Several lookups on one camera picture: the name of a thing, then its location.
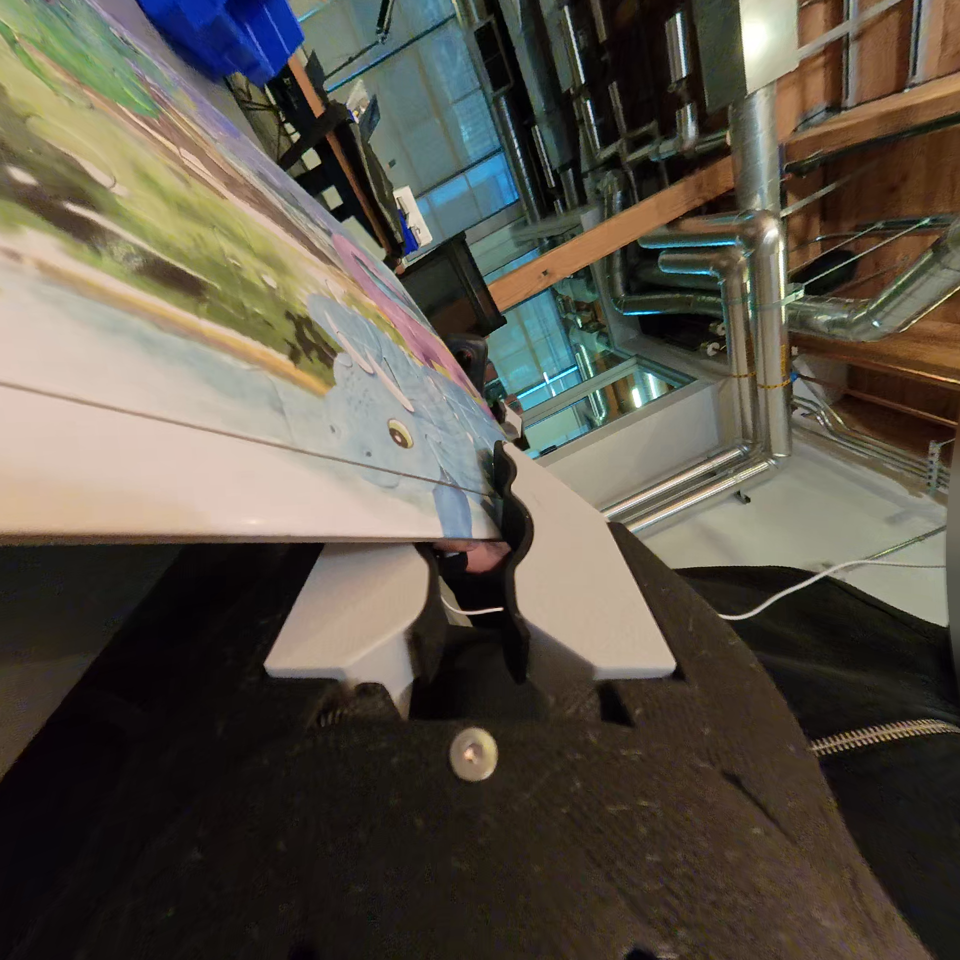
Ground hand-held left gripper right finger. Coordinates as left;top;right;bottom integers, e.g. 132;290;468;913
491;439;678;685

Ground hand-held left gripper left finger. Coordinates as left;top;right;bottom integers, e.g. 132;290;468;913
264;541;451;715

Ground dinosaur jigsaw puzzle board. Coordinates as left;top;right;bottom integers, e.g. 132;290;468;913
0;0;530;545

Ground black mesh office chair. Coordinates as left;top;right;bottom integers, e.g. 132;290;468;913
405;234;507;339

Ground wooden beam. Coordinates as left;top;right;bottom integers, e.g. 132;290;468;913
487;153;740;312

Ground wooden top work table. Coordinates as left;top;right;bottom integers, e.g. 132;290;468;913
273;48;410;271

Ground silver ceiling ducts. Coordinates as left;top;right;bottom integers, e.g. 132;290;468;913
600;75;960;530

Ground blue plastic bin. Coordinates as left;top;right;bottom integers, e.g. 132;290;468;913
138;0;305;87

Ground white drawstring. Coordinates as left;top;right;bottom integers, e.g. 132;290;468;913
441;558;948;622

